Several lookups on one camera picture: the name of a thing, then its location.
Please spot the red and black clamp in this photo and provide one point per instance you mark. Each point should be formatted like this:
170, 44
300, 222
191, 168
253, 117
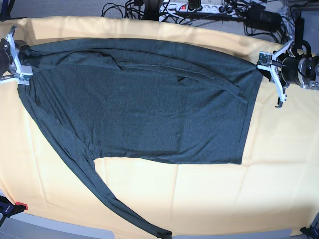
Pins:
7, 208

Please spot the white power strip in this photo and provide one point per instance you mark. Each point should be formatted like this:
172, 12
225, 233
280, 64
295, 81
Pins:
184, 9

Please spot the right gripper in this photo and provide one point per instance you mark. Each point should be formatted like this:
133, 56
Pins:
11, 68

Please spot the dark green long-sleeve shirt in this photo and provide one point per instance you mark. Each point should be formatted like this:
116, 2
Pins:
161, 101

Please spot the black upright post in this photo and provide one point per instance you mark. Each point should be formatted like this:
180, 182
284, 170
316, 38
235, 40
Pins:
299, 31

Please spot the yellow table cloth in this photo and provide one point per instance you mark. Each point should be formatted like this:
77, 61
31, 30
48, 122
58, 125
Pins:
275, 187

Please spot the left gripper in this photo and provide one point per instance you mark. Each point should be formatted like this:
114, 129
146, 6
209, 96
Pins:
292, 64

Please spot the black power adapter box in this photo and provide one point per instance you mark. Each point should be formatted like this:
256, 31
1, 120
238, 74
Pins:
263, 20

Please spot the black clamp right corner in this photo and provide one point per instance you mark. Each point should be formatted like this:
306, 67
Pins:
310, 232

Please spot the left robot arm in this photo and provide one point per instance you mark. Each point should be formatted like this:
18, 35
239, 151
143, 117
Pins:
291, 64

